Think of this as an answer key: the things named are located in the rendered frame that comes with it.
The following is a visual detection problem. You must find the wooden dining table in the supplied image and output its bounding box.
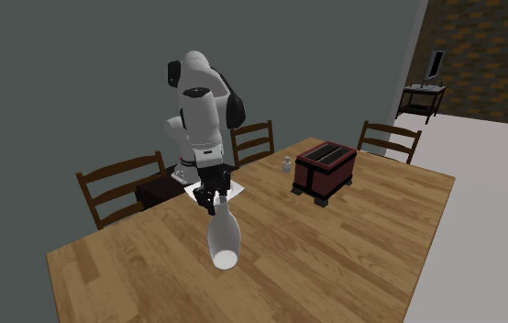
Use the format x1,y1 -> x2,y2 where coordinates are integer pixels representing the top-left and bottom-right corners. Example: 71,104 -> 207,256
46,136 -> 458,323

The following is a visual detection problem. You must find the dark red toaster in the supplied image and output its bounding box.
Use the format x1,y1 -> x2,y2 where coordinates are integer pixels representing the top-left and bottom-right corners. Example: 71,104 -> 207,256
290,140 -> 359,208

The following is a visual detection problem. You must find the dark wooden chair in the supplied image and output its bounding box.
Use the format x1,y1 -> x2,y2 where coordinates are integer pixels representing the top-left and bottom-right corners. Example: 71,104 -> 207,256
356,118 -> 424,166
228,118 -> 277,169
74,150 -> 169,231

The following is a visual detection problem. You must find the white vase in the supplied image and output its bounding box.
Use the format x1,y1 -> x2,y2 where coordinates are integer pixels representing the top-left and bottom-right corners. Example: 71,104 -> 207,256
206,195 -> 242,272

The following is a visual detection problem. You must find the dark side table with monitor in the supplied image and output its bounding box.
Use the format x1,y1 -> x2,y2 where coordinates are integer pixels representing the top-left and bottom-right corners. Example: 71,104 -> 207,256
394,49 -> 447,126

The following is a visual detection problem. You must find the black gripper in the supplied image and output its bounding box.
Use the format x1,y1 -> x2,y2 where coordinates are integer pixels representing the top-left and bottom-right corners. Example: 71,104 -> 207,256
193,165 -> 233,217

